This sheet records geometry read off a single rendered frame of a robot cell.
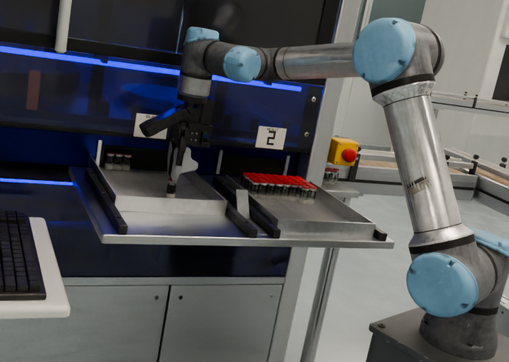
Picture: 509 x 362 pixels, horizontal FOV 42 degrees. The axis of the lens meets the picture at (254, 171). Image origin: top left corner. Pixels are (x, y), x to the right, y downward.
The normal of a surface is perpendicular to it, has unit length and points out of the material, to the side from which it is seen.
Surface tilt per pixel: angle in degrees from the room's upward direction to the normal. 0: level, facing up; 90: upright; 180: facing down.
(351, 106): 90
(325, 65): 110
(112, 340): 90
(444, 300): 97
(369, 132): 90
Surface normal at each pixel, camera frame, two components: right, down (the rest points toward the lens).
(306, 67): -0.58, 0.42
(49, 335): 0.39, 0.29
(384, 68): -0.64, -0.05
